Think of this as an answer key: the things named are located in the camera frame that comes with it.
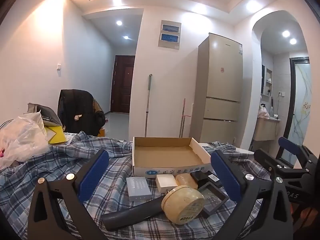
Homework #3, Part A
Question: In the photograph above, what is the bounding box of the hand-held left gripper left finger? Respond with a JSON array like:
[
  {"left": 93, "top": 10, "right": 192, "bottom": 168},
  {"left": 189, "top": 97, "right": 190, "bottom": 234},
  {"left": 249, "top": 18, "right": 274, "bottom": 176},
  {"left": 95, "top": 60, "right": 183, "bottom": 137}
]
[{"left": 27, "top": 149, "right": 110, "bottom": 240}]

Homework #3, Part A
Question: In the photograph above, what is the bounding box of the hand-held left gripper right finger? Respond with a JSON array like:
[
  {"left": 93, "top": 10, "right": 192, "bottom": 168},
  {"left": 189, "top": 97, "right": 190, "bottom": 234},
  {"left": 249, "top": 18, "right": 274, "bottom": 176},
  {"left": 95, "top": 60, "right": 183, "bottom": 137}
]
[{"left": 210, "top": 149, "right": 294, "bottom": 240}]

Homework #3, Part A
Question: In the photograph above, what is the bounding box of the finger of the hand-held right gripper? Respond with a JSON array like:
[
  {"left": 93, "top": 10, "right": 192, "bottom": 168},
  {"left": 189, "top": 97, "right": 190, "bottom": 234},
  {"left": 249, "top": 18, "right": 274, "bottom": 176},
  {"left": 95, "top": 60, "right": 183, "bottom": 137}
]
[
  {"left": 253, "top": 149, "right": 304, "bottom": 179},
  {"left": 278, "top": 137, "right": 319, "bottom": 173}
]

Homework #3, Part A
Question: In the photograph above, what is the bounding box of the black tray box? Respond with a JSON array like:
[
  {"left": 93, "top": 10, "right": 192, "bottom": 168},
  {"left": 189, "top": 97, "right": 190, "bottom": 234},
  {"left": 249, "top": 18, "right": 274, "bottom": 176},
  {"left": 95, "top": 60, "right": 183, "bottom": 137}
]
[{"left": 194, "top": 181, "right": 230, "bottom": 219}]

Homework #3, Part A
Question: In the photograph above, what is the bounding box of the black glossy cube box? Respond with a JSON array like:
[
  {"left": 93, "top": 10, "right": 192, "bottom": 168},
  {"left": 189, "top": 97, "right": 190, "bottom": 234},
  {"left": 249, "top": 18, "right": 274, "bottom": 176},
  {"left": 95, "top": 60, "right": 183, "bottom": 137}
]
[{"left": 194, "top": 170, "right": 212, "bottom": 187}]

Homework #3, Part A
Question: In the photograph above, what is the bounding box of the beige plastic case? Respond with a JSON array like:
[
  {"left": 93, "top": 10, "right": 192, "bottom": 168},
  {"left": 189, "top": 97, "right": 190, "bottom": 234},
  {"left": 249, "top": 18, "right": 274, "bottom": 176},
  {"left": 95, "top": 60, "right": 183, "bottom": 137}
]
[{"left": 175, "top": 174, "right": 198, "bottom": 190}]

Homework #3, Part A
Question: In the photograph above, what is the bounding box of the small grey box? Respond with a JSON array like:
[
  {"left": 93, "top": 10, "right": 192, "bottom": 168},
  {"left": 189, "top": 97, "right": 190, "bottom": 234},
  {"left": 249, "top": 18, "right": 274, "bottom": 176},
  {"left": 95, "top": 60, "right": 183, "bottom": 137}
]
[{"left": 126, "top": 176, "right": 152, "bottom": 202}]

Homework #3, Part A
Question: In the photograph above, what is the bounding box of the round cream tin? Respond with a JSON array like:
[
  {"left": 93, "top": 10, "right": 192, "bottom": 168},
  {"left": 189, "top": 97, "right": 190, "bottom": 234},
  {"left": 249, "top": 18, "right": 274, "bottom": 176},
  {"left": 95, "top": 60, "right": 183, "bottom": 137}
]
[{"left": 161, "top": 185, "right": 205, "bottom": 225}]

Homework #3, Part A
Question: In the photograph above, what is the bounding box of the dark grey remote control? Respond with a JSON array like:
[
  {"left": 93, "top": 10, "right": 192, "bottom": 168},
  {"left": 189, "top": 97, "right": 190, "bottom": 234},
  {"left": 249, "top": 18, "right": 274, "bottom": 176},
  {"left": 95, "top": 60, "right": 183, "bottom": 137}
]
[{"left": 101, "top": 195, "right": 165, "bottom": 231}]

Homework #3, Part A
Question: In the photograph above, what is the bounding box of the white power adapter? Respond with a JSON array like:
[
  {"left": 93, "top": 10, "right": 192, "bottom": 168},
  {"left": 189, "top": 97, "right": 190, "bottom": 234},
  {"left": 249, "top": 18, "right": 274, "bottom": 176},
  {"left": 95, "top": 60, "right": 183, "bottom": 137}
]
[{"left": 156, "top": 174, "right": 178, "bottom": 193}]

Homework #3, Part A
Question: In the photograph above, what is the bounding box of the beige vanity cabinet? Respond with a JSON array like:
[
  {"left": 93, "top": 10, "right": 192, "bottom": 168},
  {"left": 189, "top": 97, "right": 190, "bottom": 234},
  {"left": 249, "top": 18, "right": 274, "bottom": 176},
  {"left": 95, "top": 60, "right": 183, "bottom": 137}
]
[{"left": 252, "top": 117, "right": 280, "bottom": 141}]

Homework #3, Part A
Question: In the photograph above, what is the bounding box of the pink plastic bag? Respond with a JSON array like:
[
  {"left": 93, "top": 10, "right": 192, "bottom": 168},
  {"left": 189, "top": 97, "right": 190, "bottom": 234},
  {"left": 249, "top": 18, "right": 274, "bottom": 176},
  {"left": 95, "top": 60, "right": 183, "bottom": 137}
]
[{"left": 257, "top": 105, "right": 270, "bottom": 119}]

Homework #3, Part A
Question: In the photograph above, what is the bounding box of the patterned glass door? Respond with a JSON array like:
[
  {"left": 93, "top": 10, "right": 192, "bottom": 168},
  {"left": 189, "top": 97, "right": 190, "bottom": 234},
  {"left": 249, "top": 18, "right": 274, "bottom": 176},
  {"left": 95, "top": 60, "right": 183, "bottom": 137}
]
[{"left": 275, "top": 57, "right": 313, "bottom": 167}]

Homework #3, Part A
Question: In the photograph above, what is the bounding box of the blue plaid cloth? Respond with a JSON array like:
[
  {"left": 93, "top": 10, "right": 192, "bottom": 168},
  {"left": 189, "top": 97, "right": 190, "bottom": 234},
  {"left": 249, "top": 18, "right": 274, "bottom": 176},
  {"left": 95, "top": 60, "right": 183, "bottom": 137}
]
[{"left": 0, "top": 131, "right": 275, "bottom": 240}]

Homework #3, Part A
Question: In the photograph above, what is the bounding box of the yellow cardboard box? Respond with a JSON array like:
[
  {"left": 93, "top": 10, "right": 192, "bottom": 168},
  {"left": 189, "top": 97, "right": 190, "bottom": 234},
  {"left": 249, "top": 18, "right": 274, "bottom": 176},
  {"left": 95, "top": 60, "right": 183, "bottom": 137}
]
[{"left": 45, "top": 126, "right": 65, "bottom": 144}]

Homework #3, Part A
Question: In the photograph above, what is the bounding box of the black jacket on chair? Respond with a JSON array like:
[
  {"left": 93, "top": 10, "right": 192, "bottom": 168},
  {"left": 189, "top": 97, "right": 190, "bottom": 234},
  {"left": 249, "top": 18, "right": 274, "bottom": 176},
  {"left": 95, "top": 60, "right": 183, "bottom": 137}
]
[{"left": 57, "top": 89, "right": 106, "bottom": 137}]

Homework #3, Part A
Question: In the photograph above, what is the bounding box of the grey backpack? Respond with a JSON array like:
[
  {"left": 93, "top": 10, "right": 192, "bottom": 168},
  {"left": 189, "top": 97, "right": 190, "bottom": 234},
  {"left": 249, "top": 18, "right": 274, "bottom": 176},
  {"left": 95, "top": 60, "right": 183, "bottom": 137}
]
[{"left": 27, "top": 102, "right": 63, "bottom": 128}]

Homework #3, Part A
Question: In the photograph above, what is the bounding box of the white plastic bag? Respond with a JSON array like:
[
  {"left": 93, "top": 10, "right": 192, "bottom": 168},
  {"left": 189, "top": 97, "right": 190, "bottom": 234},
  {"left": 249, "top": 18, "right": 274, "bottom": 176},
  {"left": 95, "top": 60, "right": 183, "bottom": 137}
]
[{"left": 0, "top": 112, "right": 50, "bottom": 170}]

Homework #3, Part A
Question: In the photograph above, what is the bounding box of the beige refrigerator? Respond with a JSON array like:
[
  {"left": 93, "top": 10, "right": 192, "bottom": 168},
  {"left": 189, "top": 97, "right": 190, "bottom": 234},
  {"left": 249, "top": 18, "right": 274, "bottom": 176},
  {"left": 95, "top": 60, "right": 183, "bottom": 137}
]
[{"left": 189, "top": 33, "right": 243, "bottom": 144}]

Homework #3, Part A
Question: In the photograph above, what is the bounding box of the dark brown door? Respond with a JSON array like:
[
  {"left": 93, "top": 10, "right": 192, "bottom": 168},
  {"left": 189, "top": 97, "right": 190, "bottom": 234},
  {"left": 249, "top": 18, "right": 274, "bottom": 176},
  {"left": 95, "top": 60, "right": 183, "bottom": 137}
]
[{"left": 110, "top": 55, "right": 135, "bottom": 114}]

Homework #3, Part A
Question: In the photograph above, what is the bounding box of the red handled broom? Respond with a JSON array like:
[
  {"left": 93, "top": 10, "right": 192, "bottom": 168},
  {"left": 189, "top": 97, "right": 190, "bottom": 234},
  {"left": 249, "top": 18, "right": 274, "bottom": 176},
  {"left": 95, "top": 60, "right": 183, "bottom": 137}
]
[{"left": 179, "top": 98, "right": 192, "bottom": 138}]

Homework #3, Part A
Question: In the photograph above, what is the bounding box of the mop handle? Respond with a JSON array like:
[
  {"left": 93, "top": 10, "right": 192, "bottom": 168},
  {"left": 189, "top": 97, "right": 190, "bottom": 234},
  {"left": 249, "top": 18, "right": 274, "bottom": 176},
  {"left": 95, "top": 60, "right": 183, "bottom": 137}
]
[{"left": 144, "top": 74, "right": 152, "bottom": 137}]

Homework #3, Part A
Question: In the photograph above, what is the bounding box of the wall electrical panel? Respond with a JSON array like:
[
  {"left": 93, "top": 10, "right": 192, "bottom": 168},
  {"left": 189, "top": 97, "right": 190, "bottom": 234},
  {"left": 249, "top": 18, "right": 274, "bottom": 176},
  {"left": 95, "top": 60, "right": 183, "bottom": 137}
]
[{"left": 158, "top": 20, "right": 181, "bottom": 50}]

